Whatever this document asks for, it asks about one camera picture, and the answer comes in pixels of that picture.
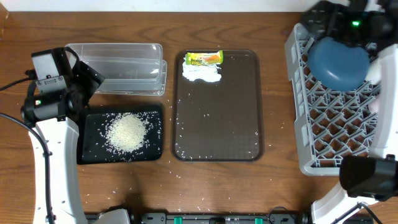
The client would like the dark blue plate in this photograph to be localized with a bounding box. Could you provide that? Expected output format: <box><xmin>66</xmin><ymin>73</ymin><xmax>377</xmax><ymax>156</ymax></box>
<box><xmin>307</xmin><ymin>37</ymin><xmax>370</xmax><ymax>91</ymax></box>

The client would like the cream white cup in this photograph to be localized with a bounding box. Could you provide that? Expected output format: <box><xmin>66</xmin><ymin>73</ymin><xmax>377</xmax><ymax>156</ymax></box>
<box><xmin>365</xmin><ymin>59</ymin><xmax>381</xmax><ymax>85</ymax></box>

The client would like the pile of white rice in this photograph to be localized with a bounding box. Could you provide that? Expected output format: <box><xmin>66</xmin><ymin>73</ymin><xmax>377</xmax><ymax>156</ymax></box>
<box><xmin>99</xmin><ymin>111</ymin><xmax>162</xmax><ymax>162</ymax></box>

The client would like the pink cup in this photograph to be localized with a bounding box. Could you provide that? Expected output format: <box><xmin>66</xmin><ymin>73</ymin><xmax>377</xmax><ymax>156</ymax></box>
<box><xmin>368</xmin><ymin>96</ymin><xmax>379</xmax><ymax>113</ymax></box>

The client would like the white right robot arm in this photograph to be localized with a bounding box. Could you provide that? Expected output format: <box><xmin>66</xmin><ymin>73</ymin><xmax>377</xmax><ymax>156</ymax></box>
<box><xmin>300</xmin><ymin>1</ymin><xmax>397</xmax><ymax>223</ymax></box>

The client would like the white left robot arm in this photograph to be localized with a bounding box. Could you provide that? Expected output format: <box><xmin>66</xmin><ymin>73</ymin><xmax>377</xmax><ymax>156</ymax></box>
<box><xmin>21</xmin><ymin>47</ymin><xmax>131</xmax><ymax>223</ymax></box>

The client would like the grey dishwasher rack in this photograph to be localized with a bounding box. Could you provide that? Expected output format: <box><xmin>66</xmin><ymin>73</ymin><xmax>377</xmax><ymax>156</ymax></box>
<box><xmin>285</xmin><ymin>24</ymin><xmax>381</xmax><ymax>176</ymax></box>

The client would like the clear plastic bin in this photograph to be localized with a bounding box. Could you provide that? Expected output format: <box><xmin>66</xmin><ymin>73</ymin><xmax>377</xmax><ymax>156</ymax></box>
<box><xmin>67</xmin><ymin>43</ymin><xmax>167</xmax><ymax>96</ymax></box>

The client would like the black rectangular tray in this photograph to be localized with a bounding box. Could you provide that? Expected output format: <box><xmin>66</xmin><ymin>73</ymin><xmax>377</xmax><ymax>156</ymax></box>
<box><xmin>77</xmin><ymin>105</ymin><xmax>162</xmax><ymax>164</ymax></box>

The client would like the yellow green snack wrapper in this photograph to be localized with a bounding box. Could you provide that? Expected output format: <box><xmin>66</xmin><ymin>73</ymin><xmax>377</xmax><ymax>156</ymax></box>
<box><xmin>185</xmin><ymin>50</ymin><xmax>224</xmax><ymax>66</ymax></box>

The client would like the white crumpled napkin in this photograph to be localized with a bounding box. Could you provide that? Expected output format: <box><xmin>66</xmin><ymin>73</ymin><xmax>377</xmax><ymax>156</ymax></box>
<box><xmin>182</xmin><ymin>62</ymin><xmax>221</xmax><ymax>83</ymax></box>

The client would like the dark brown serving tray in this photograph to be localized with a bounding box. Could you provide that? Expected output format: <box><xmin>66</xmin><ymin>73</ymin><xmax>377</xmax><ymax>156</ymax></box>
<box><xmin>171</xmin><ymin>49</ymin><xmax>264</xmax><ymax>162</ymax></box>

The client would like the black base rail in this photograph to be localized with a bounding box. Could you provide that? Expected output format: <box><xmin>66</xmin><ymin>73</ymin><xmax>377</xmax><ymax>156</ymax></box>
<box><xmin>127</xmin><ymin>213</ymin><xmax>312</xmax><ymax>224</ymax></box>

